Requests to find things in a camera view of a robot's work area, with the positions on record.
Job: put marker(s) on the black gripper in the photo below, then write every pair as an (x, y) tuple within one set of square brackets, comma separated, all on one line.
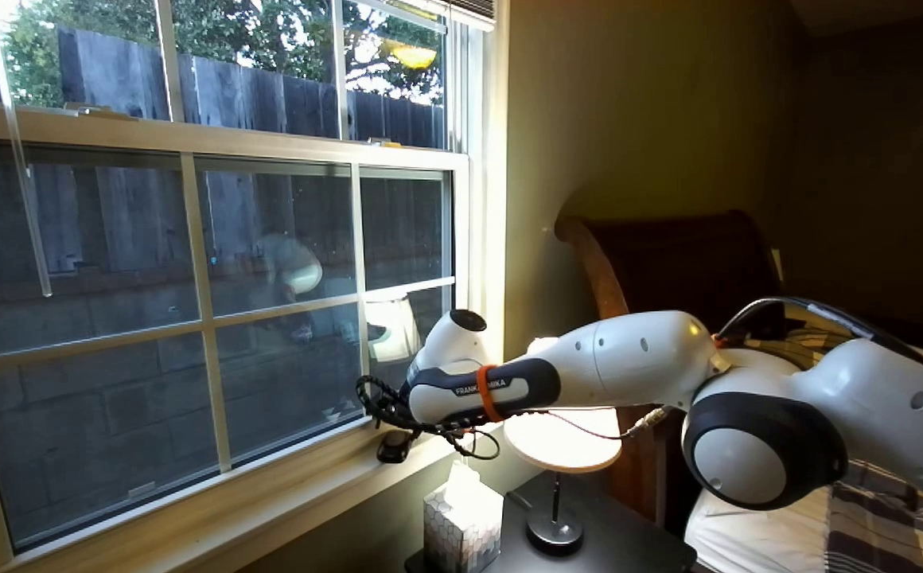
[(383, 405)]

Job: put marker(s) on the small black object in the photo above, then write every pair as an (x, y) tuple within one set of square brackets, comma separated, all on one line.
[(394, 445)]

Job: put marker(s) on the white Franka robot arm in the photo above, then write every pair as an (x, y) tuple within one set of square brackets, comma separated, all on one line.
[(623, 361)]

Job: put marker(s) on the white framed window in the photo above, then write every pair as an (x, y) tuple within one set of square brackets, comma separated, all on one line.
[(112, 320)]

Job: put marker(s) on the patterned tissue box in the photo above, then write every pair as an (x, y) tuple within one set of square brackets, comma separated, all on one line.
[(462, 521)]

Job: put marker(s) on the table lamp with white shade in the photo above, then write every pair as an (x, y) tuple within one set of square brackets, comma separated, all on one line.
[(563, 439)]

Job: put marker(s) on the black side table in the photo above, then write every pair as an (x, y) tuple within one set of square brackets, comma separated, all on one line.
[(633, 542)]

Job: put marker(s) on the dark wooden headboard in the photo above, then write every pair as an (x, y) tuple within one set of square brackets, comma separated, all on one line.
[(674, 266)]

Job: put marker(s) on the white pillow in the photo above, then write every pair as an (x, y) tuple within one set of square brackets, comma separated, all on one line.
[(748, 535)]

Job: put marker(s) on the clear blind wand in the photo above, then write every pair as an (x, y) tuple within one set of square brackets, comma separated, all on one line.
[(17, 161)]

